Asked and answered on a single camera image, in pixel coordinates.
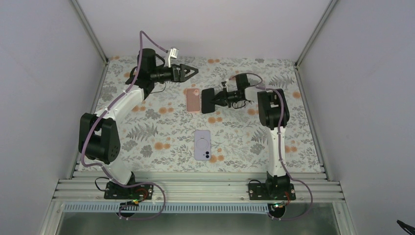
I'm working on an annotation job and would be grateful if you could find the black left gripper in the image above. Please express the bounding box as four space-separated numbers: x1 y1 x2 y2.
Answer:
150 63 198 83

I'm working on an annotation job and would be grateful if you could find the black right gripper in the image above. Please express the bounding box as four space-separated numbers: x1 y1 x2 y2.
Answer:
209 88 242 108

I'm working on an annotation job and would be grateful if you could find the black smartphone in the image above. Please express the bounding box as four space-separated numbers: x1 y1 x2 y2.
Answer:
201 88 215 114

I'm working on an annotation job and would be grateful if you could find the pink phone case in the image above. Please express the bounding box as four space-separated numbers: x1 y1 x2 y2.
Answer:
185 88 201 113

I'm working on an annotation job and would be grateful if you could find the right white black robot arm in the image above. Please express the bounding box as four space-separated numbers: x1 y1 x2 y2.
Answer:
202 72 291 199

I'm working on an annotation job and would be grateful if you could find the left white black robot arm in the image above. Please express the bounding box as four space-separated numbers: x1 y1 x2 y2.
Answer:
78 47 199 198

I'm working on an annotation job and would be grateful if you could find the floral patterned table mat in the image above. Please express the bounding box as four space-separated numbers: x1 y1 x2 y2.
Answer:
79 55 320 173

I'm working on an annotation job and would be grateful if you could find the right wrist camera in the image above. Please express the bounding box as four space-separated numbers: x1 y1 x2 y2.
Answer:
221 77 234 95

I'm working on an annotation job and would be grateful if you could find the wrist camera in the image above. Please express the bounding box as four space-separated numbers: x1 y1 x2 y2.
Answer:
165 47 179 68
221 77 234 95

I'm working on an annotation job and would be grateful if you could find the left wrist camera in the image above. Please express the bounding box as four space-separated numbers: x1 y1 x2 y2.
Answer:
165 47 179 68

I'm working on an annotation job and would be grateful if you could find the lavender phone case with ring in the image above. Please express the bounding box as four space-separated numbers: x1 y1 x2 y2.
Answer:
194 130 212 161

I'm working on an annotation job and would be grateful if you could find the aluminium corner post left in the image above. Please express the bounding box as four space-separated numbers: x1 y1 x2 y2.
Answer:
69 0 109 65

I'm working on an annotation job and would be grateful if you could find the aluminium corner post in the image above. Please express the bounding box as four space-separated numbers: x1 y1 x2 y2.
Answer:
69 0 109 65
295 0 339 70

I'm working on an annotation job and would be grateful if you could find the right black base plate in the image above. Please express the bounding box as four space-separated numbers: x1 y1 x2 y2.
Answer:
248 180 297 201

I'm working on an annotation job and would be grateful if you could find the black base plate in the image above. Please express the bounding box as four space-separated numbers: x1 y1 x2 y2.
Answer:
248 180 297 201
104 182 154 200

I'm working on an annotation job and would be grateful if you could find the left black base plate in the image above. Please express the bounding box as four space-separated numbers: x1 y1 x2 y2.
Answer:
104 182 154 200

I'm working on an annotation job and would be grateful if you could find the aluminium corner post right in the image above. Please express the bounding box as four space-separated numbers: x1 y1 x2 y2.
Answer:
295 0 339 70

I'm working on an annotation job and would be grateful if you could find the aluminium rail base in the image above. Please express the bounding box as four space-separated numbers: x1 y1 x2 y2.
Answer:
52 171 345 203

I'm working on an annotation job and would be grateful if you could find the grey slotted cable duct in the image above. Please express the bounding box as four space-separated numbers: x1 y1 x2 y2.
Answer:
62 202 269 214

